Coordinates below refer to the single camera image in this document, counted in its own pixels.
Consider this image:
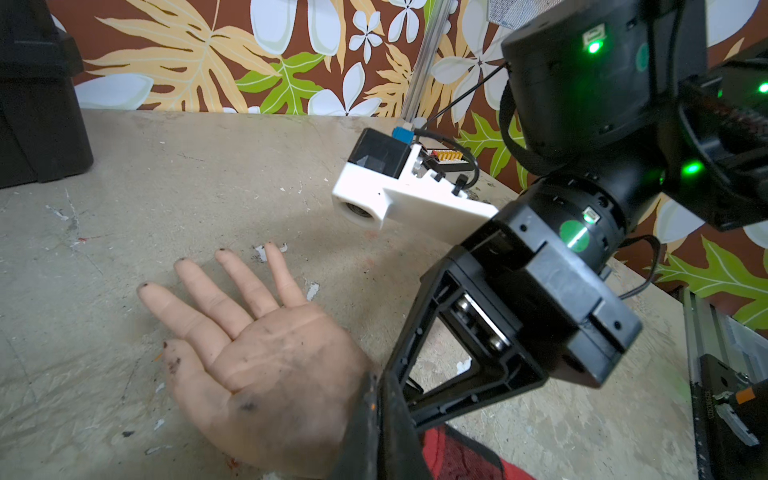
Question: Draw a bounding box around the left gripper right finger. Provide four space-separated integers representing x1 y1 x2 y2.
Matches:
377 374 433 480

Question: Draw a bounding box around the black toolbox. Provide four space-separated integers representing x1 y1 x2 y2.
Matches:
1 0 94 188

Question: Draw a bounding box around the red plaid sleeve forearm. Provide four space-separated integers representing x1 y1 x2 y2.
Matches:
420 425 534 480

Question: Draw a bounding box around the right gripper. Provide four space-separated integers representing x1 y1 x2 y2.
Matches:
385 179 642 431

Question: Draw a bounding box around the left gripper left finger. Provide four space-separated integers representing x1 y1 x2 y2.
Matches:
328 372 379 480

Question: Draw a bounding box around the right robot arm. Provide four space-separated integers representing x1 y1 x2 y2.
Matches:
384 1 767 431

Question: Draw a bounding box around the mannequin hand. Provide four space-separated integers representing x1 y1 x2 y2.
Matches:
137 243 373 479

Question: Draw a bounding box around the small black electronic board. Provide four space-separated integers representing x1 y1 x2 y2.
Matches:
421 148 474 175

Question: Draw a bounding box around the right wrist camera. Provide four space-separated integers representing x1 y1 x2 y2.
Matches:
332 128 498 245

